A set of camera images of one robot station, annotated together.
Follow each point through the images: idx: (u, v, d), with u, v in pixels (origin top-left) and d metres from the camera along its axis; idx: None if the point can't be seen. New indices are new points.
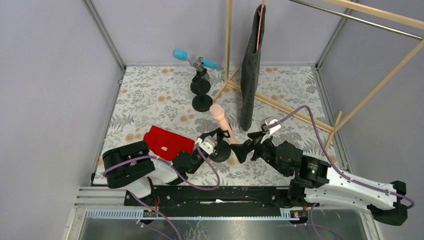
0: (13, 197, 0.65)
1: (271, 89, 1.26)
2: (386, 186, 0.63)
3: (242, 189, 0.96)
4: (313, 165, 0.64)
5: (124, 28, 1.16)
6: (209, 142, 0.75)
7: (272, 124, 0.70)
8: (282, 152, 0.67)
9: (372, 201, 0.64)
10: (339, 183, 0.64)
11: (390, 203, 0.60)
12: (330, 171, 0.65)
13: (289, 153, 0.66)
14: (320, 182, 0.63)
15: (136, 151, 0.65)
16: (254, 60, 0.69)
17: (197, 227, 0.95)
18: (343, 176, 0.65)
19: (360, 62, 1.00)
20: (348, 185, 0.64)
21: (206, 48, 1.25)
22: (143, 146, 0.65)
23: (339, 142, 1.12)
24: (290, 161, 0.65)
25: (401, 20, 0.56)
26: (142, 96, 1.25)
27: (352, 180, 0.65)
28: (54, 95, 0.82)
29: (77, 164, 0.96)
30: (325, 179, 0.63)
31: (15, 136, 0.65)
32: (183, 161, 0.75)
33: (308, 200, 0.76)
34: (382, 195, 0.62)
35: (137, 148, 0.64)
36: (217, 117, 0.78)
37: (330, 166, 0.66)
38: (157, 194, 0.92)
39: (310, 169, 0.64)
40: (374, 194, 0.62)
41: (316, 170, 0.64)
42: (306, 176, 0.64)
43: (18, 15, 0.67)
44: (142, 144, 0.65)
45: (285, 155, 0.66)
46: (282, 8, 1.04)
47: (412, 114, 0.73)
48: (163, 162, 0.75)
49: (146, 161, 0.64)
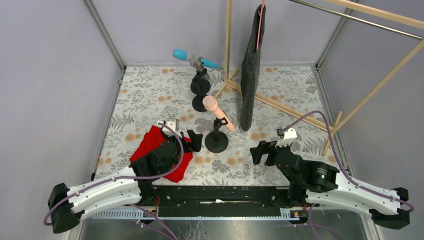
0: (13, 198, 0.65)
1: (271, 89, 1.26)
2: (390, 192, 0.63)
3: (242, 189, 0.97)
4: (322, 170, 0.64)
5: (124, 28, 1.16)
6: (173, 122, 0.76)
7: (286, 126, 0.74)
8: (284, 159, 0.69)
9: (375, 206, 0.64)
10: (346, 189, 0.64)
11: (395, 209, 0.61)
12: (339, 176, 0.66)
13: (288, 159, 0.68)
14: (329, 187, 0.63)
15: (59, 196, 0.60)
16: (254, 60, 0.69)
17: (197, 227, 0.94)
18: (351, 182, 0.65)
19: (360, 62, 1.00)
20: (356, 191, 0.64)
21: (206, 48, 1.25)
22: (59, 190, 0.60)
23: (339, 142, 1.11)
24: (289, 167, 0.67)
25: (402, 20, 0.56)
26: (142, 96, 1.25)
27: (359, 186, 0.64)
28: (54, 95, 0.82)
29: (76, 164, 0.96)
30: (333, 184, 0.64)
31: (15, 136, 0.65)
32: (166, 150, 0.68)
33: (308, 201, 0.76)
34: (386, 200, 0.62)
35: (54, 195, 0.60)
36: (212, 107, 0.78)
37: (339, 171, 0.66)
38: (157, 194, 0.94)
39: (319, 174, 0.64)
40: (379, 200, 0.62)
41: (325, 175, 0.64)
42: (314, 181, 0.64)
43: (17, 15, 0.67)
44: (58, 188, 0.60)
45: (287, 162, 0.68)
46: (282, 8, 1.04)
47: (413, 114, 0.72)
48: (92, 189, 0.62)
49: (66, 205, 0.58)
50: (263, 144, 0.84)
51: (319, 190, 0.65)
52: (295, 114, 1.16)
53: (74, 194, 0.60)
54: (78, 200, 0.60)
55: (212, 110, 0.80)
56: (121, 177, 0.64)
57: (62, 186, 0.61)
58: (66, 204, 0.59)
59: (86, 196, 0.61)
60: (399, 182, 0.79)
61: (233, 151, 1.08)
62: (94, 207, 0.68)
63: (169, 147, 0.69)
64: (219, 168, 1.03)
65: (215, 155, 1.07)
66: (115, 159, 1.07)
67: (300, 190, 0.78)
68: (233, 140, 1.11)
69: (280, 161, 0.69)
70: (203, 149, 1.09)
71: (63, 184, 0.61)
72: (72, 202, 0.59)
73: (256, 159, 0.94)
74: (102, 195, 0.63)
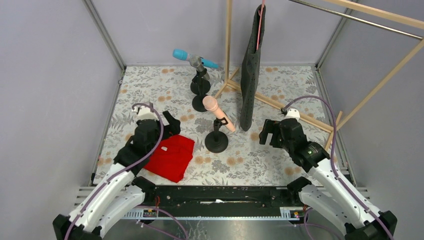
0: (13, 197, 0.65)
1: (271, 89, 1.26)
2: (371, 205, 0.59)
3: (242, 189, 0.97)
4: (312, 147, 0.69)
5: (124, 28, 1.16)
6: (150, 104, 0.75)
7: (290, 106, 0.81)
8: (286, 122, 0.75)
9: (347, 209, 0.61)
10: (324, 174, 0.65)
11: (363, 219, 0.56)
12: (326, 162, 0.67)
13: (290, 123, 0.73)
14: (309, 163, 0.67)
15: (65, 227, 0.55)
16: (254, 60, 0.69)
17: (197, 227, 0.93)
18: (333, 172, 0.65)
19: (360, 62, 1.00)
20: (333, 181, 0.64)
21: (206, 48, 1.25)
22: (60, 221, 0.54)
23: (339, 142, 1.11)
24: (287, 127, 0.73)
25: (402, 20, 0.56)
26: (142, 96, 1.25)
27: (338, 178, 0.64)
28: (54, 95, 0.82)
29: (76, 164, 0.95)
30: (315, 162, 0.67)
31: (15, 136, 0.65)
32: (142, 127, 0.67)
33: (301, 196, 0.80)
34: (359, 207, 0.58)
35: (58, 229, 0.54)
36: (212, 108, 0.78)
37: (328, 158, 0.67)
38: (157, 194, 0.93)
39: (308, 149, 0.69)
40: (352, 202, 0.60)
41: (313, 153, 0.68)
42: (301, 152, 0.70)
43: (17, 15, 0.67)
44: (57, 220, 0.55)
45: (287, 123, 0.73)
46: (282, 8, 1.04)
47: (413, 113, 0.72)
48: (92, 201, 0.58)
49: (77, 228, 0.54)
50: (267, 122, 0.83)
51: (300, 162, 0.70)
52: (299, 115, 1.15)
53: (78, 215, 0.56)
54: (85, 218, 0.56)
55: (212, 111, 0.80)
56: (113, 176, 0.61)
57: (60, 217, 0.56)
58: (76, 228, 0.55)
59: (91, 211, 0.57)
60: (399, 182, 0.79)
61: (233, 151, 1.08)
62: (107, 218, 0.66)
63: (144, 124, 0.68)
64: (219, 168, 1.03)
65: (215, 155, 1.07)
66: None
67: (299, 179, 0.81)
68: (233, 140, 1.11)
69: (283, 123, 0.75)
70: (203, 149, 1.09)
71: (59, 215, 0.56)
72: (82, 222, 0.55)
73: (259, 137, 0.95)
74: (106, 202, 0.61)
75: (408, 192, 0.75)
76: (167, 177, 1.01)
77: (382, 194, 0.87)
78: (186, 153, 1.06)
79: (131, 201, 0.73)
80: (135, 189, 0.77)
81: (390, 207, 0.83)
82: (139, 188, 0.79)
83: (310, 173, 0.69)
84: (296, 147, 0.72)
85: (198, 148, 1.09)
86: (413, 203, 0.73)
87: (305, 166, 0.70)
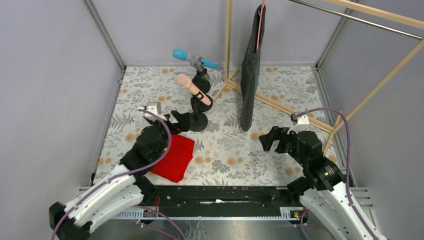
0: (13, 197, 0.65)
1: (271, 89, 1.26)
2: (379, 234, 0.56)
3: (242, 189, 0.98)
4: (329, 169, 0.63)
5: (124, 28, 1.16)
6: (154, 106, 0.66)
7: (301, 112, 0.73)
8: (305, 137, 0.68)
9: (354, 234, 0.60)
10: (338, 199, 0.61)
11: None
12: (341, 185, 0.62)
13: (310, 138, 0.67)
14: (325, 185, 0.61)
15: (58, 216, 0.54)
16: (254, 60, 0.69)
17: (197, 227, 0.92)
18: (347, 197, 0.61)
19: (360, 62, 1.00)
20: (346, 207, 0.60)
21: (206, 48, 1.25)
22: (55, 209, 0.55)
23: (339, 143, 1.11)
24: (305, 144, 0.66)
25: (402, 20, 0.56)
26: (142, 96, 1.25)
27: (352, 205, 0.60)
28: (54, 95, 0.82)
29: (77, 164, 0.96)
30: (330, 185, 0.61)
31: (15, 136, 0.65)
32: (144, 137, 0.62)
33: (301, 199, 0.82)
34: (369, 236, 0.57)
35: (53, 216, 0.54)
36: (186, 85, 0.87)
37: (343, 181, 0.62)
38: (157, 194, 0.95)
39: (325, 171, 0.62)
40: (362, 230, 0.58)
41: (330, 174, 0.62)
42: (316, 172, 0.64)
43: (17, 15, 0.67)
44: (53, 208, 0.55)
45: (306, 139, 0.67)
46: (282, 8, 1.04)
47: (413, 113, 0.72)
48: (91, 197, 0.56)
49: (68, 221, 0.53)
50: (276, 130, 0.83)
51: (315, 183, 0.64)
52: (312, 121, 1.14)
53: (73, 207, 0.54)
54: (79, 212, 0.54)
55: (186, 88, 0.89)
56: (114, 177, 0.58)
57: (57, 204, 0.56)
58: (67, 219, 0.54)
59: (85, 206, 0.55)
60: (398, 182, 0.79)
61: (233, 151, 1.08)
62: (100, 215, 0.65)
63: (147, 133, 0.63)
64: (219, 168, 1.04)
65: (215, 155, 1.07)
66: (115, 159, 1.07)
67: (303, 186, 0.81)
68: (233, 141, 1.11)
69: (302, 138, 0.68)
70: (203, 149, 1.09)
71: (57, 203, 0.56)
72: (74, 214, 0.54)
73: (265, 145, 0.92)
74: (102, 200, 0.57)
75: (408, 193, 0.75)
76: (167, 177, 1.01)
77: (381, 195, 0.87)
78: (188, 141, 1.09)
79: (127, 201, 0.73)
80: (135, 191, 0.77)
81: (390, 207, 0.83)
82: (139, 190, 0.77)
83: (322, 192, 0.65)
84: (311, 165, 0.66)
85: (198, 148, 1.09)
86: (412, 203, 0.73)
87: (318, 186, 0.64)
